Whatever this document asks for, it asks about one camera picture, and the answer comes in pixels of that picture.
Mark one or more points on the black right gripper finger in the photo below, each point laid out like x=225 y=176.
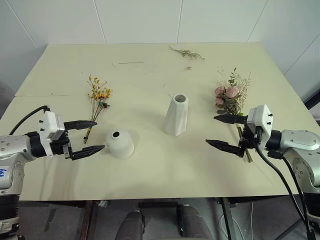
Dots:
x=222 y=145
x=230 y=118

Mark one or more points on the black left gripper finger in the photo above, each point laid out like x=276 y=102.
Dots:
x=87 y=150
x=80 y=123

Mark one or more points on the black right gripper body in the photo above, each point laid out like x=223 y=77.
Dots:
x=248 y=140

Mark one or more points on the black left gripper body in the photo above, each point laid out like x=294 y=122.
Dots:
x=58 y=147

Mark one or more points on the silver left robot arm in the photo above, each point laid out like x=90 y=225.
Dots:
x=15 y=147

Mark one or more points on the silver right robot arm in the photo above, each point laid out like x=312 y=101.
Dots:
x=297 y=150

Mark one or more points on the short round white vase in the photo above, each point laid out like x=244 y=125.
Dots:
x=119 y=143

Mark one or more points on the tall white faceted vase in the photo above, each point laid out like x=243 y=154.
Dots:
x=176 y=113

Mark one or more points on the pink rose flower bunch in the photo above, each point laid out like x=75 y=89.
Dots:
x=231 y=96

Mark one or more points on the yellow dried flower bunch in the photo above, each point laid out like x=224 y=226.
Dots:
x=98 y=98

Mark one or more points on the dried green sprig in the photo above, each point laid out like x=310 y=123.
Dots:
x=187 y=53

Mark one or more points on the thin dried stem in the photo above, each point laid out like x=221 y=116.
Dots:
x=131 y=62

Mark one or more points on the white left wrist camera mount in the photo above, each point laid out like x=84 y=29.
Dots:
x=51 y=127

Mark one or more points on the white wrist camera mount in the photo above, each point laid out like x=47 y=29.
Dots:
x=51 y=127
x=260 y=118

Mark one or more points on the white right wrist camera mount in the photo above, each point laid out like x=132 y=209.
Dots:
x=260 y=118

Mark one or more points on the brown table frame leg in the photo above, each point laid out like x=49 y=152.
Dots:
x=88 y=220

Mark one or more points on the black table frame leg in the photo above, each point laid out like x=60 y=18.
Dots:
x=228 y=218

